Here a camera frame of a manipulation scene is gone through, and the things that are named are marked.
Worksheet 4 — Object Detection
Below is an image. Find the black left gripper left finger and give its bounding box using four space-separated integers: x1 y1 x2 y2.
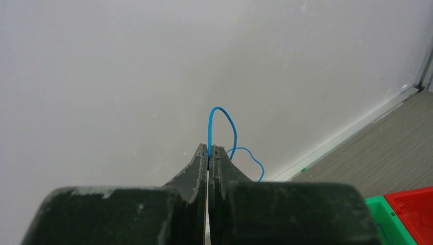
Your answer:
22 144 208 244

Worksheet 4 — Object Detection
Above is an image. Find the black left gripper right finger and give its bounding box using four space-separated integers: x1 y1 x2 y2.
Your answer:
208 146 381 244

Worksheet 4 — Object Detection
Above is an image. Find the blue cable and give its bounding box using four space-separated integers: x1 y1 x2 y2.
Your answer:
207 107 265 183

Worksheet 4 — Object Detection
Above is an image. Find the green plastic bin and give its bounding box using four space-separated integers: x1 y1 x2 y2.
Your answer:
365 196 417 245

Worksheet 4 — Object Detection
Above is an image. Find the red plastic bin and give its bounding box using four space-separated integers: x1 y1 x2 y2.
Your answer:
384 186 432 245

